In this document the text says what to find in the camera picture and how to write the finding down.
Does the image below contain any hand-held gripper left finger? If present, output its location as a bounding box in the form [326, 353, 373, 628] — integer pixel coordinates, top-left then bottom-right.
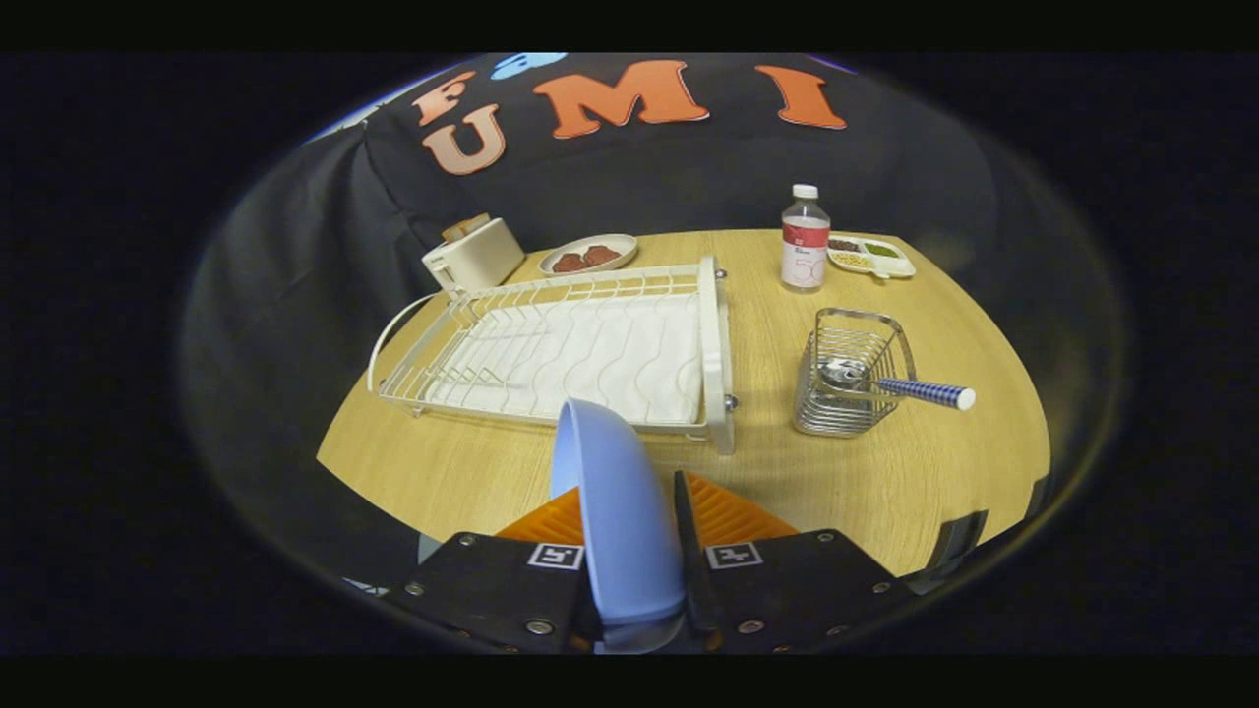
[382, 487, 603, 655]

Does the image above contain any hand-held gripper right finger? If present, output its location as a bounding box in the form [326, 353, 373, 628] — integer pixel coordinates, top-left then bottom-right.
[673, 470, 923, 655]

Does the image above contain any blue plate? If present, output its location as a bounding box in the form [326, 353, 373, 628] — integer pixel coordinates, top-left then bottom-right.
[548, 397, 688, 655]

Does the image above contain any metal wire basket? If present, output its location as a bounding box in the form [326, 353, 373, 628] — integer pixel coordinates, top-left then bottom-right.
[793, 308, 918, 439]

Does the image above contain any white wire dish rack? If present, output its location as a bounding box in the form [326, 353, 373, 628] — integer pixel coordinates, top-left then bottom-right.
[366, 256, 737, 456]

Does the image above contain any spoon with blue checked handle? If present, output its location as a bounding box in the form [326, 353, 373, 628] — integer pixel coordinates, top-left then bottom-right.
[818, 357, 977, 412]

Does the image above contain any white oval dish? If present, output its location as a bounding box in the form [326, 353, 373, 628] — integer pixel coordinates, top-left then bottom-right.
[537, 233, 639, 276]

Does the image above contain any white divided snack dish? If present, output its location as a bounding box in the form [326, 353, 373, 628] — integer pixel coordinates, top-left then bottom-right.
[826, 235, 917, 280]

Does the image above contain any white toaster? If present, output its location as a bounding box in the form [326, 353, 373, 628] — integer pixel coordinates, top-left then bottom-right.
[421, 217, 526, 294]

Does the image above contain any clear bottle with red label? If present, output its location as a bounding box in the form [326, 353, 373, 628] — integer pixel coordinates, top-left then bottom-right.
[781, 184, 831, 293]

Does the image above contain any black backdrop cloth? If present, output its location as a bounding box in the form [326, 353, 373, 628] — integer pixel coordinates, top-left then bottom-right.
[180, 53, 1127, 581]

